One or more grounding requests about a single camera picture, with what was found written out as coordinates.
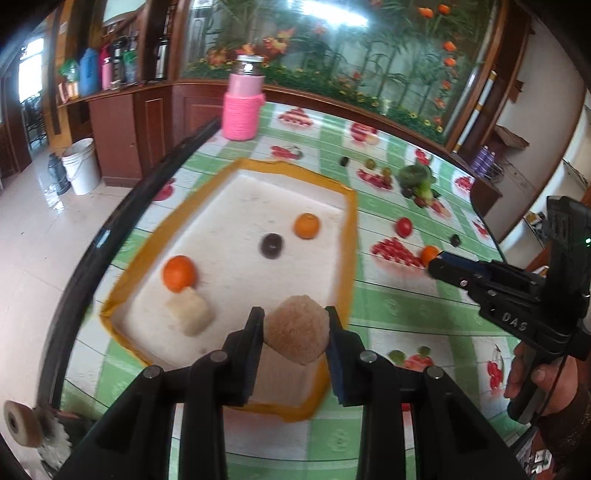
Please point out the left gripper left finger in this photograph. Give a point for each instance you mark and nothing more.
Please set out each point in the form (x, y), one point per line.
(222, 378)

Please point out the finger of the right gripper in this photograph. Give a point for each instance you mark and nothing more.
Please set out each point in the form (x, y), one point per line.
(463, 281)
(461, 264)

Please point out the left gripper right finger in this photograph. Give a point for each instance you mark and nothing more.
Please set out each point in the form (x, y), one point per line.
(363, 378)

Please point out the orange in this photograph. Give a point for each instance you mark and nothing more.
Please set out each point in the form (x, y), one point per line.
(429, 253)
(178, 273)
(307, 226)

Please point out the large beige banana chunk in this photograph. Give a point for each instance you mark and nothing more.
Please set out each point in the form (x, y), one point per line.
(191, 313)

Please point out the red tomato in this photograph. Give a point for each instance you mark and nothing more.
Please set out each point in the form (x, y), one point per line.
(404, 227)

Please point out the person's right hand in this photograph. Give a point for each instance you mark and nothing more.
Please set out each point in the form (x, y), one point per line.
(558, 380)

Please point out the dark plum by bok choy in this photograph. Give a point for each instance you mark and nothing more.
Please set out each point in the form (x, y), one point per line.
(407, 192)

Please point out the purple bottles pair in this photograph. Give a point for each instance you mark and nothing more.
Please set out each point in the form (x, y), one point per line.
(483, 161)

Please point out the green bok choy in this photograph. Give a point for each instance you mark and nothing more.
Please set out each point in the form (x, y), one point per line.
(419, 177)

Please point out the dark plum in tray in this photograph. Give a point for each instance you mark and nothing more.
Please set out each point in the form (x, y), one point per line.
(271, 246)

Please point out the white tray with yellow rim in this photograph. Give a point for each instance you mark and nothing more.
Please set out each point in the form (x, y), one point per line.
(219, 227)

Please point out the pink knitted jar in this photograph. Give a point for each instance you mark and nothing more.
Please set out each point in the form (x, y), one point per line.
(243, 99)

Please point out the white plastic bucket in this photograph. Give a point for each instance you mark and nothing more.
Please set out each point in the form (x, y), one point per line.
(81, 166)

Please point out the blue plastic jug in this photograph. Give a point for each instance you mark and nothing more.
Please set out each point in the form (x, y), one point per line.
(89, 81)

